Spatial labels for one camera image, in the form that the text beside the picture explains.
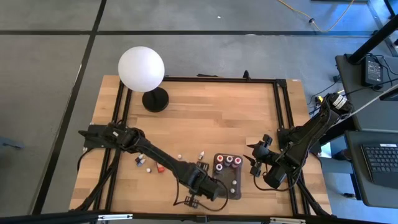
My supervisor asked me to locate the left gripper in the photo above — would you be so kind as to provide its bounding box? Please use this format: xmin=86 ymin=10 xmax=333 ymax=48
xmin=183 ymin=161 xmax=226 ymax=208

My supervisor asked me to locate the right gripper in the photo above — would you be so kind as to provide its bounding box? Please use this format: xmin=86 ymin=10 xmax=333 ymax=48
xmin=243 ymin=134 xmax=280 ymax=178

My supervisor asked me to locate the smoky translucent plastic bin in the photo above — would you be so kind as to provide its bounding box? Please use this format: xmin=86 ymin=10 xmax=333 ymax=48
xmin=212 ymin=152 xmax=244 ymax=200

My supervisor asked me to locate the grey side desk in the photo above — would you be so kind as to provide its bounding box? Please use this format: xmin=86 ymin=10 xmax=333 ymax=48
xmin=335 ymin=53 xmax=398 ymax=133
xmin=344 ymin=129 xmax=398 ymax=208

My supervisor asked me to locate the black keyboard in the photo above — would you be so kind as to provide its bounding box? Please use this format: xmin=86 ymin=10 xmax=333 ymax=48
xmin=360 ymin=142 xmax=398 ymax=189

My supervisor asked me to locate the white globe table lamp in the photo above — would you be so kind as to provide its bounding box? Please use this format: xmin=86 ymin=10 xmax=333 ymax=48
xmin=117 ymin=45 xmax=170 ymax=113

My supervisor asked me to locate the black power adapter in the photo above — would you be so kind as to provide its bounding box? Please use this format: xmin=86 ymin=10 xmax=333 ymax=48
xmin=361 ymin=55 xmax=384 ymax=90

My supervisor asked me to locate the black crossbar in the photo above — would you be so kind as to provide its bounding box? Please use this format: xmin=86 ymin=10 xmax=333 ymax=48
xmin=0 ymin=210 xmax=398 ymax=224

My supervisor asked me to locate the black slanted pole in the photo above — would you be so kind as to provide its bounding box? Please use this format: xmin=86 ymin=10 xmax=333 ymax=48
xmin=346 ymin=14 xmax=398 ymax=65

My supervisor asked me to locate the blue floor object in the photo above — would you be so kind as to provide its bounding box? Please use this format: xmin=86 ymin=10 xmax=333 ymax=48
xmin=0 ymin=136 xmax=25 ymax=151

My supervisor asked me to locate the black looping cable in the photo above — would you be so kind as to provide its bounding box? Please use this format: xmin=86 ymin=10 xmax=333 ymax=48
xmin=173 ymin=179 xmax=229 ymax=212
xmin=252 ymin=174 xmax=296 ymax=192

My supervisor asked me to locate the silver metal bracket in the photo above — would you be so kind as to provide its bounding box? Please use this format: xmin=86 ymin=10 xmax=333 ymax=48
xmin=269 ymin=217 xmax=307 ymax=224
xmin=98 ymin=213 xmax=134 ymax=222

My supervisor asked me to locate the yellow plug cable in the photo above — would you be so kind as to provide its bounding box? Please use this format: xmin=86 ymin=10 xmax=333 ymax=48
xmin=317 ymin=90 xmax=345 ymax=103

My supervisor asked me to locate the black aluminium table frame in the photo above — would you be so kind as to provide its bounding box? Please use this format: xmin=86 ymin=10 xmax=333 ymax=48
xmin=70 ymin=76 xmax=333 ymax=218

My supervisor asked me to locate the white cable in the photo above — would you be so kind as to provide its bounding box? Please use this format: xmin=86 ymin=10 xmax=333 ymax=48
xmin=349 ymin=82 xmax=398 ymax=118

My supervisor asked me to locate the yellow floor cable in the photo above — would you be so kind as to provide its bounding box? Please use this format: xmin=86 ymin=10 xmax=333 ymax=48
xmin=277 ymin=0 xmax=356 ymax=34

